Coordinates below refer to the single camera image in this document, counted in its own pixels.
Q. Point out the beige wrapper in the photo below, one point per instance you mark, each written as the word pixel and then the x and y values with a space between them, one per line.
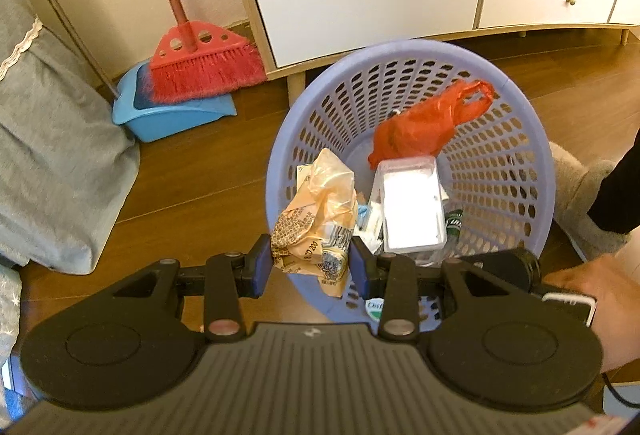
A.
pixel 315 200

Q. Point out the orange plastic bag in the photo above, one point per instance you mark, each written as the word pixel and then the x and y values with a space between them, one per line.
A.
pixel 410 130

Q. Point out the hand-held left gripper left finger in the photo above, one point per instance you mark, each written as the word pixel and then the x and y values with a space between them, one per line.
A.
pixel 262 265

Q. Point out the person's right hand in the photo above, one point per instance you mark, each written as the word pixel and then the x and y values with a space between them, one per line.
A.
pixel 620 295

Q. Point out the sheer star-print curtain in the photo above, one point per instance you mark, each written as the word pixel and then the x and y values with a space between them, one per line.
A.
pixel 7 315

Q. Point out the light blue packet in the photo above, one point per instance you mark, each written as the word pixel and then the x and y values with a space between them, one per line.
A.
pixel 370 217

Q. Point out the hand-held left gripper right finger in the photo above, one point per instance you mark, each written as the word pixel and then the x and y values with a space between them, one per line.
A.
pixel 359 265

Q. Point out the beige fuzzy slipper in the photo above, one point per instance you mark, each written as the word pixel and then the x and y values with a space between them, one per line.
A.
pixel 575 195

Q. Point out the thick grey-green curtain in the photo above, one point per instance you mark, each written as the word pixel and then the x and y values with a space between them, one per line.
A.
pixel 50 140

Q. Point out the purple plastic basket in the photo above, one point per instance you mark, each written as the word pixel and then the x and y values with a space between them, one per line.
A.
pixel 415 47

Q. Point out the blue dustpan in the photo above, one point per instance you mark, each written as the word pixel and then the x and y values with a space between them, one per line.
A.
pixel 165 122

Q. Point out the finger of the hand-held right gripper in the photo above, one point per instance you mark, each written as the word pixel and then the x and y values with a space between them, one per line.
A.
pixel 495 262

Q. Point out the crushed clear plastic bottle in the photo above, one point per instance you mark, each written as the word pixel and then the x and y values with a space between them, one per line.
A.
pixel 455 225

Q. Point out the clear plastic box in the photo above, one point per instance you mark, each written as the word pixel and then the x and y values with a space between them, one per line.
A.
pixel 410 200

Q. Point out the person's dark pants leg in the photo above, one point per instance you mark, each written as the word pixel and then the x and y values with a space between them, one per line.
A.
pixel 622 195

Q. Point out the red broom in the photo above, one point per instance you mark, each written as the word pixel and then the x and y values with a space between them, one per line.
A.
pixel 200 70

